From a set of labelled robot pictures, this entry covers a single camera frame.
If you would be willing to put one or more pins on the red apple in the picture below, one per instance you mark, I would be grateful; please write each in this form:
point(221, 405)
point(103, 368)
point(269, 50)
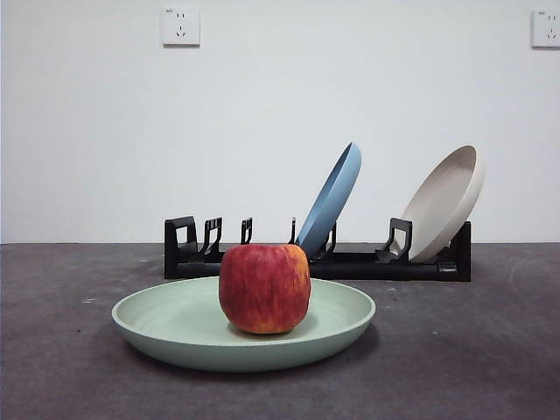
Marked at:
point(264, 289)

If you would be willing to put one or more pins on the green plate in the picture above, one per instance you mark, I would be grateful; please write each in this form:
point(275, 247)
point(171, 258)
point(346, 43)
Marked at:
point(175, 324)

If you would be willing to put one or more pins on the blue plate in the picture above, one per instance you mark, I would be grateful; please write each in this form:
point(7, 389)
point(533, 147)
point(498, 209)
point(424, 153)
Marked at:
point(332, 205)

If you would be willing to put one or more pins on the black plate rack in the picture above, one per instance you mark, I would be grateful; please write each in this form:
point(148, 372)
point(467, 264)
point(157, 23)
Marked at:
point(350, 269)

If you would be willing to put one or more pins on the beige plate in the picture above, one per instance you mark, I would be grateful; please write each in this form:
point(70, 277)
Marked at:
point(442, 205)

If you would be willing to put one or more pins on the white wall socket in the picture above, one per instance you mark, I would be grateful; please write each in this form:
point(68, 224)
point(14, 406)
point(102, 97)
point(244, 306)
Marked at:
point(547, 29)
point(181, 27)

